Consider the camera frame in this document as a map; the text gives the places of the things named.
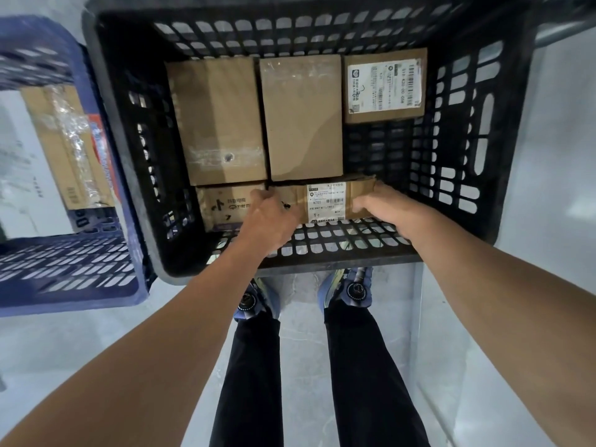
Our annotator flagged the brown box barcode label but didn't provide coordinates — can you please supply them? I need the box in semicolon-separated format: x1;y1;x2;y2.
343;47;428;125

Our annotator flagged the white cardboard box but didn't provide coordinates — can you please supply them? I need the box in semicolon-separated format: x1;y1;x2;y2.
0;90;71;238

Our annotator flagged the long brown box white label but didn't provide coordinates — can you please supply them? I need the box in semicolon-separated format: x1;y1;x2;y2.
268;174;378;225

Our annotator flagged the person's leg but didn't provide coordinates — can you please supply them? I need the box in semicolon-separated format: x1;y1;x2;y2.
323;302;431;447
209;311;285;447

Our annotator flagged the person's right forearm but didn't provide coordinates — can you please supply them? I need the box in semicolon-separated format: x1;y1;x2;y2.
409;214;596;447

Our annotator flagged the person's left forearm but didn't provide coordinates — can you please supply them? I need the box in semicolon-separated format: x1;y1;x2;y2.
0;237;280;447

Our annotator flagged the brown cardboard box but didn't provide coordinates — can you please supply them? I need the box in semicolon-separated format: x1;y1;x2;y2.
166;56;269;186

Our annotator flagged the person's right hand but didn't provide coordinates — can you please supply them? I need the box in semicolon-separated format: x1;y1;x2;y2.
351;181;436;245

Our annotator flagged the person's right leg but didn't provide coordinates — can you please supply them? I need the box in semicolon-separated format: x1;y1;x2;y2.
323;302;431;447

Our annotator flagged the small brown box purple edge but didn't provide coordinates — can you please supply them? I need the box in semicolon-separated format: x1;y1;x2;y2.
195;181;266;233

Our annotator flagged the long taped brown box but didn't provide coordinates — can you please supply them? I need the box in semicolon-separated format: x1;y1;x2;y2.
20;84;117;211

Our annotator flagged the black plastic crate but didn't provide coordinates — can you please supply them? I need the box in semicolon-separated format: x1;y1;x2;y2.
83;0;541;287

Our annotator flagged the large plain brown box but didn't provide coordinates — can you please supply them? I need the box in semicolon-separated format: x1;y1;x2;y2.
259;54;345;182

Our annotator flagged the person's left hand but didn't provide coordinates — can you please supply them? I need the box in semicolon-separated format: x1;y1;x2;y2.
232;188;304;259

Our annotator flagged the blue plastic crate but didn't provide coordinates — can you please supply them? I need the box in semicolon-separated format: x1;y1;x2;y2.
0;16;157;318

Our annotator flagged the person's left leg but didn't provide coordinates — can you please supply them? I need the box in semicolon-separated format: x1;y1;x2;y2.
209;311;285;447

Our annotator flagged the person's right shoe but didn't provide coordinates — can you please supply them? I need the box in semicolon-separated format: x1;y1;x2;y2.
317;266;375;315

